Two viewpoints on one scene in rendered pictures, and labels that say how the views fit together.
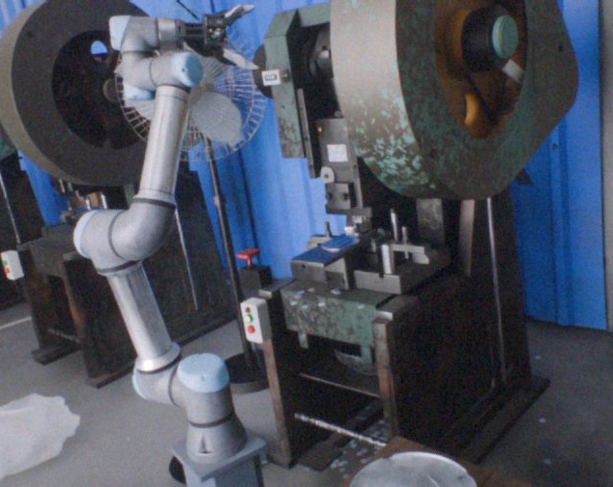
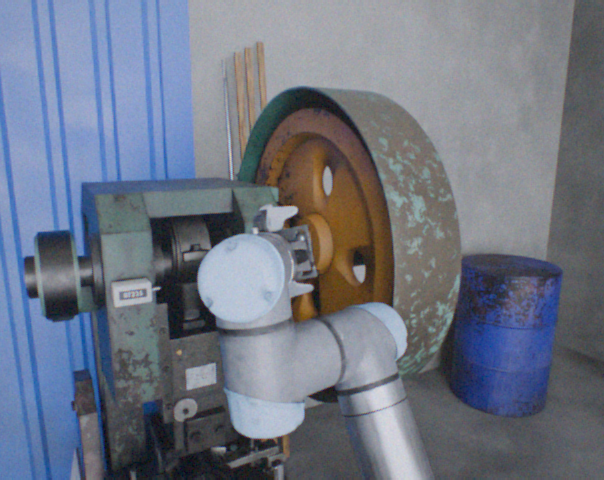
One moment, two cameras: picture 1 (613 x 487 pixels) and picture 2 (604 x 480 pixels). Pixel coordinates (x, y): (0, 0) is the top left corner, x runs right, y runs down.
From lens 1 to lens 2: 171 cm
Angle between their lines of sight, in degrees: 69
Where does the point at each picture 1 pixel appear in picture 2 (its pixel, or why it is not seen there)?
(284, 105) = (134, 330)
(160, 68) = (368, 345)
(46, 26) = not seen: outside the picture
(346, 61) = (412, 279)
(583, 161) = not seen: hidden behind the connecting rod
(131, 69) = (294, 362)
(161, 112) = (416, 437)
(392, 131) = (425, 346)
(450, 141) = not seen: hidden behind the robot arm
